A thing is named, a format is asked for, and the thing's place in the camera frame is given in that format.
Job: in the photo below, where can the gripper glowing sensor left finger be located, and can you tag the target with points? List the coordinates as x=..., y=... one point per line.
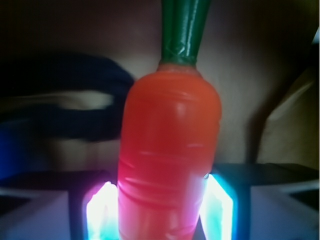
x=80, y=186

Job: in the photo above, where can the orange toy carrot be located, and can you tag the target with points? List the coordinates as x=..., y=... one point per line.
x=169, y=134

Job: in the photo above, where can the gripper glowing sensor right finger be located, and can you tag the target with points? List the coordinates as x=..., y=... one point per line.
x=264, y=201

